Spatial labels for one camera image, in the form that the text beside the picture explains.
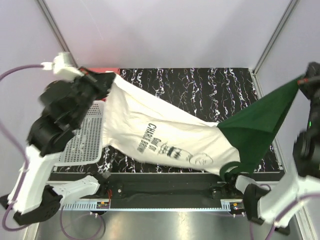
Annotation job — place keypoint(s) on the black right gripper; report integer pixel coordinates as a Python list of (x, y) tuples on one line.
[(311, 78)]

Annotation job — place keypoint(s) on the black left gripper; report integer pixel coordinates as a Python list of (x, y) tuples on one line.
[(104, 81)]

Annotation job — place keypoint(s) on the white and green raglan t-shirt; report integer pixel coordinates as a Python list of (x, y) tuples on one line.
[(151, 130)]

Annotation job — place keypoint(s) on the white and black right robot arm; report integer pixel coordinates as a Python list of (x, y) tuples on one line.
[(278, 205)]

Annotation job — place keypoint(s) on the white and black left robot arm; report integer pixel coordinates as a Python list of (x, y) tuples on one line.
[(66, 103)]

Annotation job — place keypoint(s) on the folded pink t-shirt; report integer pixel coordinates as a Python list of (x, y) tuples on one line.
[(105, 69)]

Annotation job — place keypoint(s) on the white perforated plastic basket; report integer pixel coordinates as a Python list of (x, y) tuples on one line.
[(86, 146)]

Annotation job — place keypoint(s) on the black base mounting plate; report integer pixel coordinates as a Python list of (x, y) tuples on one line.
[(166, 191)]

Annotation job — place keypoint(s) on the left small circuit board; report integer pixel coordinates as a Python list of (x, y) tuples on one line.
[(102, 205)]

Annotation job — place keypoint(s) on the small circuit board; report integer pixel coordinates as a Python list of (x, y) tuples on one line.
[(102, 205), (237, 206)]

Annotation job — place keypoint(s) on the right small circuit board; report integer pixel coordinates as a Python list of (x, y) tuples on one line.
[(237, 206)]

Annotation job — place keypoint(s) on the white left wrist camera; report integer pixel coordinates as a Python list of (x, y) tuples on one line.
[(62, 67)]

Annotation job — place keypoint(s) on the right aluminium frame post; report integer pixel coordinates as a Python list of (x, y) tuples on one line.
[(275, 35)]

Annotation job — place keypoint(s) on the aluminium frame post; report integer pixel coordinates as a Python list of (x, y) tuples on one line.
[(45, 10), (275, 35)]

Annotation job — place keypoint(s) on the left aluminium frame post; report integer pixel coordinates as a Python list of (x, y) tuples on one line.
[(45, 10)]

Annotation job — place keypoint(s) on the slotted aluminium front rail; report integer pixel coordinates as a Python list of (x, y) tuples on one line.
[(86, 204)]

